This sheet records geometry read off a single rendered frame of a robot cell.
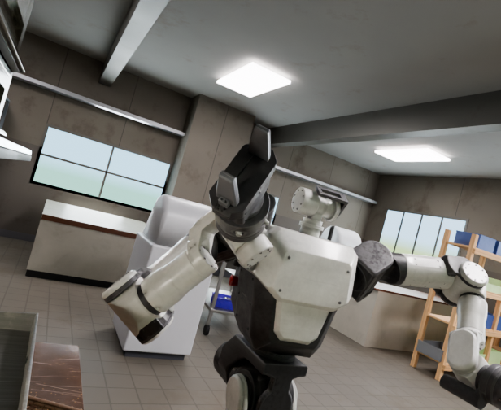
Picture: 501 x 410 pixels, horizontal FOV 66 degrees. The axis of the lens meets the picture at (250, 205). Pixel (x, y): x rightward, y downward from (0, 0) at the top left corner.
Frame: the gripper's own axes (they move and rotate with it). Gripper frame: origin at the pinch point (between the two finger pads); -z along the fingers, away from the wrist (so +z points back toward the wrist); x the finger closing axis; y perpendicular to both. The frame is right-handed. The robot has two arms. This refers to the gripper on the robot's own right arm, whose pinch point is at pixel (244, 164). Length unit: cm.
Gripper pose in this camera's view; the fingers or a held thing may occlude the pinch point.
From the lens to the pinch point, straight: 50.2
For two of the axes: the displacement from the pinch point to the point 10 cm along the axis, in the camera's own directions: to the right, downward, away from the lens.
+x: 5.2, -7.6, 3.9
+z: -0.5, 4.3, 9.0
